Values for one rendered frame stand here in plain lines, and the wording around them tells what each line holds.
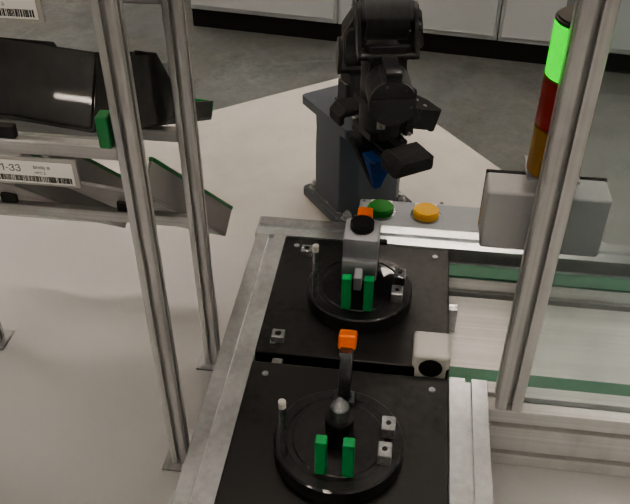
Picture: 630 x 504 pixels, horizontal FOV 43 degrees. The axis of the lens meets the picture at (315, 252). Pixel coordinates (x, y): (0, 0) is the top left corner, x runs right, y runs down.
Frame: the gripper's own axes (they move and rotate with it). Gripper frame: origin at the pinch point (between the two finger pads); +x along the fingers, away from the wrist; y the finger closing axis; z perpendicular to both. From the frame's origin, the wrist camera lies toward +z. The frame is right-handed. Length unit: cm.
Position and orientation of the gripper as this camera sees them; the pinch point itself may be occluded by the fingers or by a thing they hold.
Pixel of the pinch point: (377, 166)
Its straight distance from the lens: 112.1
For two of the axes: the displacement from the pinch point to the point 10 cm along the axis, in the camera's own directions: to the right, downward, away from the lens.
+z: 9.0, -2.7, 3.5
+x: 0.0, 7.8, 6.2
